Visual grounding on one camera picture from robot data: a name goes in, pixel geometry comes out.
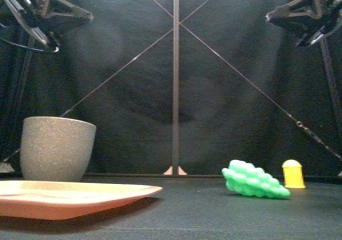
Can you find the yellow toy can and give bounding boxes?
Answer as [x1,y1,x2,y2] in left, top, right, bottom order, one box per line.
[281,159,307,189]

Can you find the pink plate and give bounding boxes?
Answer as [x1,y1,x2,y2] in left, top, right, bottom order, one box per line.
[0,179,164,221]

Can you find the grey speckled cup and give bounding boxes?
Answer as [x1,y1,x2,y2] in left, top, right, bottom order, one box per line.
[19,115,98,182]

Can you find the green toy grapes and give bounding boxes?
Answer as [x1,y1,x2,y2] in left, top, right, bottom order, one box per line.
[220,159,291,200]

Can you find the black cable loop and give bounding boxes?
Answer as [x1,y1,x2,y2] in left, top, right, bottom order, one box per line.
[0,20,62,54]

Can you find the diagonal frame brace wire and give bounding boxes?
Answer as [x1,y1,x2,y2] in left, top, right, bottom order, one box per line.
[0,0,230,165]
[134,0,342,161]

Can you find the grey vertical frame post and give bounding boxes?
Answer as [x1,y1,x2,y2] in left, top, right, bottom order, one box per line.
[162,0,188,177]

